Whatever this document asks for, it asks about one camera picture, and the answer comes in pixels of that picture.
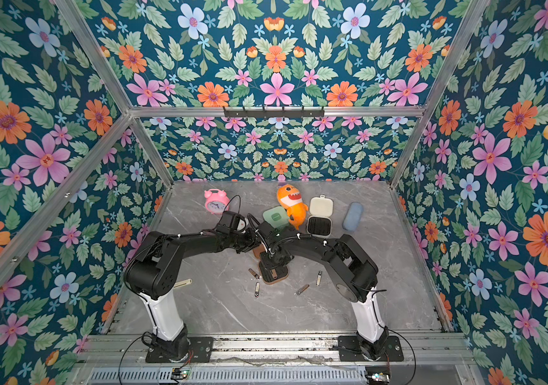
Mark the pink alarm clock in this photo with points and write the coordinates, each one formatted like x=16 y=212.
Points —
x=216 y=201

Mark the green clipper case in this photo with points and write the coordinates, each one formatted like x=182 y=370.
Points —
x=277 y=217

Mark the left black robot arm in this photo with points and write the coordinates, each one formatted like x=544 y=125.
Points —
x=154 y=270

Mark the small brown nail clipper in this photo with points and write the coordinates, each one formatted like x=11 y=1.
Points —
x=254 y=274

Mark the brown clipper case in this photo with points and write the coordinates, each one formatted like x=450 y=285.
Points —
x=269 y=276

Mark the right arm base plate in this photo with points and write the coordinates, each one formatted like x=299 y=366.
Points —
x=354 y=348

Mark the white vented cable duct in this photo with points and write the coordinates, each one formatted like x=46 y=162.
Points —
x=229 y=375

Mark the brown metal nail clipper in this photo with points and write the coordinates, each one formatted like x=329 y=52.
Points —
x=302 y=289

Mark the gold nail file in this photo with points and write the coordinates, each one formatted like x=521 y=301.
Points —
x=183 y=283

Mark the silver small nail clipper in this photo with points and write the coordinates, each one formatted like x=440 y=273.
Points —
x=318 y=278

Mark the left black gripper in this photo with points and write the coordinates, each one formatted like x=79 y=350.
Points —
x=251 y=241

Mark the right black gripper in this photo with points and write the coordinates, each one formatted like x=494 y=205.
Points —
x=276 y=257

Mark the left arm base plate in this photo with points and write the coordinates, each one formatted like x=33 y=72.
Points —
x=180 y=351

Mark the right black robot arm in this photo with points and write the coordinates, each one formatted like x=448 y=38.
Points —
x=352 y=271

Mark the black wall hook rail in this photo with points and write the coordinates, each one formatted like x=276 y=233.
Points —
x=272 y=112

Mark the blue closed case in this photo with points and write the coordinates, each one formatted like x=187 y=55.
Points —
x=353 y=217

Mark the cream open clipper case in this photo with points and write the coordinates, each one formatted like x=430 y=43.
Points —
x=319 y=223

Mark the orange shark plush toy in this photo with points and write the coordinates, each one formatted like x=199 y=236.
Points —
x=289 y=197

